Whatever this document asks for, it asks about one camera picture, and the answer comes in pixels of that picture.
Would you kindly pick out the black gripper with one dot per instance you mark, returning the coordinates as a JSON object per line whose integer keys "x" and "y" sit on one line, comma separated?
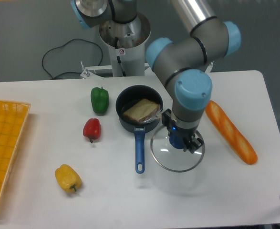
{"x": 183, "y": 130}

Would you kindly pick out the glass pot lid blue knob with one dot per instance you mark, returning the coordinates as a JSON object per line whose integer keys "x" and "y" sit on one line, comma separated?
{"x": 167, "y": 151}

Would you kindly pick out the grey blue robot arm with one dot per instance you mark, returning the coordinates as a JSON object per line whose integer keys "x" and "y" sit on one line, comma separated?
{"x": 175, "y": 65}

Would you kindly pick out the orange baguette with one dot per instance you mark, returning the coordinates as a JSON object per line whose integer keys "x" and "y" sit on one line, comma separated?
{"x": 230, "y": 133}

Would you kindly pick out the wrapped brown bread slice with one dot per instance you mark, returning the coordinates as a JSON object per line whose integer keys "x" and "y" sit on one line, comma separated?
{"x": 143, "y": 112}

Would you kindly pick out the dark blue saucepan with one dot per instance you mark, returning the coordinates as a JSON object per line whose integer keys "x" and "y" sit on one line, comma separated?
{"x": 126, "y": 99}

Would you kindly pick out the red bell pepper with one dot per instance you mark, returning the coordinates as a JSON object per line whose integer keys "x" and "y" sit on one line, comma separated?
{"x": 92, "y": 129}

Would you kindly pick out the green bell pepper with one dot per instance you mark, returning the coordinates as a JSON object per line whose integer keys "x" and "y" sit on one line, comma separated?
{"x": 99, "y": 100}

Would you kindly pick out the yellow bell pepper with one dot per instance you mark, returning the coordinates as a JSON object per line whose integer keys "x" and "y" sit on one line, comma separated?
{"x": 67, "y": 178}

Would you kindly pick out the yellow woven basket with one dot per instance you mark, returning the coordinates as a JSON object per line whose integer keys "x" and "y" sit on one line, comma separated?
{"x": 13, "y": 116}

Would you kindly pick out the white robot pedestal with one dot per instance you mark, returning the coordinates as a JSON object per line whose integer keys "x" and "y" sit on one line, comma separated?
{"x": 126, "y": 45}

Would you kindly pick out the white metal base frame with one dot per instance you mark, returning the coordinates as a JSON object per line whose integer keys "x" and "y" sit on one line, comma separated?
{"x": 102, "y": 71}

